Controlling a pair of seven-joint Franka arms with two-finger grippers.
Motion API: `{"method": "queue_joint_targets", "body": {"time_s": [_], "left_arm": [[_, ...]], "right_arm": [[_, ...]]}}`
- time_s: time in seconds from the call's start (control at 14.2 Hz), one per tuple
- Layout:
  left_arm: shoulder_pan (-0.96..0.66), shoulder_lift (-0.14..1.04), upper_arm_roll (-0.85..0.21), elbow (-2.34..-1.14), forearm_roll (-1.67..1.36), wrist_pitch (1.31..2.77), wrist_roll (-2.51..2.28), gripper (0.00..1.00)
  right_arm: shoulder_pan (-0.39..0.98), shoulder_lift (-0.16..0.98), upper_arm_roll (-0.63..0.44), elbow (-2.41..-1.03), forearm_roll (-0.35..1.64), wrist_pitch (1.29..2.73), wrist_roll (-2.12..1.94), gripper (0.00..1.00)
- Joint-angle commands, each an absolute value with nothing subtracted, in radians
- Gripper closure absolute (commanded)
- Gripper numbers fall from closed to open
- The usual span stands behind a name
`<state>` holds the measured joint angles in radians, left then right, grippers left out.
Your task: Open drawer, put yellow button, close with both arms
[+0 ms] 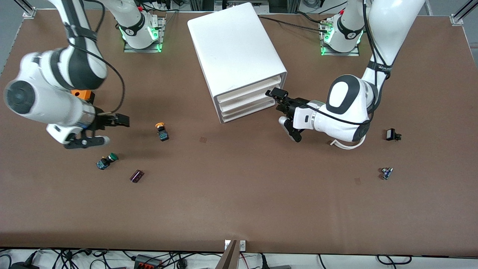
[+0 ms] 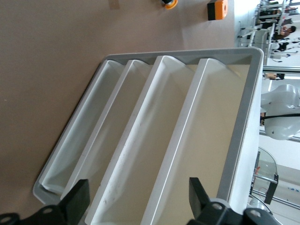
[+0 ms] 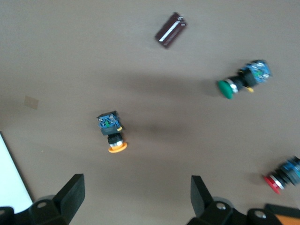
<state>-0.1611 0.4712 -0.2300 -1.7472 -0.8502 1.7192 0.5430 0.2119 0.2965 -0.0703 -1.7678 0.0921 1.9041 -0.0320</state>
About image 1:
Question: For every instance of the black power strip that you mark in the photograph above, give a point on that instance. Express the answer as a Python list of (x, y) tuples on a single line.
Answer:
[(147, 261)]

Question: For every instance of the white drawer cabinet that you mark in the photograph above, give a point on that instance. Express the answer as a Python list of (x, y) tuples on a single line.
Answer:
[(235, 48)]

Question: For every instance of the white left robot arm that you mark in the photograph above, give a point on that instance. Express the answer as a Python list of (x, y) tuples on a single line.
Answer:
[(347, 112)]

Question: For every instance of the yellow push button switch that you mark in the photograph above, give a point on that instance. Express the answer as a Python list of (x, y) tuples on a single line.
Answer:
[(162, 132)]

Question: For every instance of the small blue electronic component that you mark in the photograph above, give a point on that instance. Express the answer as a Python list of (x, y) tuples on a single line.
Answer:
[(387, 173)]

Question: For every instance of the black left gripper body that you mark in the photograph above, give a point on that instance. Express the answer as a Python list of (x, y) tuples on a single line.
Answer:
[(295, 105)]

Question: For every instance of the green push button switch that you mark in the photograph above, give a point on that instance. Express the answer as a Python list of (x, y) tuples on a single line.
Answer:
[(106, 161)]

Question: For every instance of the white mounting bracket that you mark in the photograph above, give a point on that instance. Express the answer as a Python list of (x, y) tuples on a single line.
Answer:
[(242, 245)]

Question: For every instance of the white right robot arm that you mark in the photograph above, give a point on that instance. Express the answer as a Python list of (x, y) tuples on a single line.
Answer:
[(41, 104)]

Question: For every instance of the aluminium frame post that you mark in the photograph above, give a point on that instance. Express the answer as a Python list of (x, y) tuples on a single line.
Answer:
[(461, 15), (29, 11)]

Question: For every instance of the white plastic drawer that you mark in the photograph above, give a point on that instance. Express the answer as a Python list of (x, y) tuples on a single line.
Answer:
[(246, 100), (246, 110), (246, 89)]

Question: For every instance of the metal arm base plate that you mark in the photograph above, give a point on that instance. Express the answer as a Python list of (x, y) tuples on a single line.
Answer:
[(142, 50), (340, 53)]

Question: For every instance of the dark red cylindrical capacitor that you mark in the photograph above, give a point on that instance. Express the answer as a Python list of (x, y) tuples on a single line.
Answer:
[(136, 176)]

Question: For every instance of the orange button enclosure box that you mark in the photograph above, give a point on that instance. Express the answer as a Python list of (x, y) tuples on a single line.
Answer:
[(85, 94)]

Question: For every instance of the small black switch component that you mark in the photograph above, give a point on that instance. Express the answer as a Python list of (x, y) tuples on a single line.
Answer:
[(391, 134)]

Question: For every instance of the white curved plastic strip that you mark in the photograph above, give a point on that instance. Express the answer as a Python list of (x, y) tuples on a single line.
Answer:
[(345, 147)]

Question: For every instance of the black power adapter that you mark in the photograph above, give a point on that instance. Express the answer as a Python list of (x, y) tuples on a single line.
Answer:
[(24, 266)]

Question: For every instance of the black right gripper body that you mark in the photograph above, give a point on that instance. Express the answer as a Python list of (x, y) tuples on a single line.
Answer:
[(101, 120)]

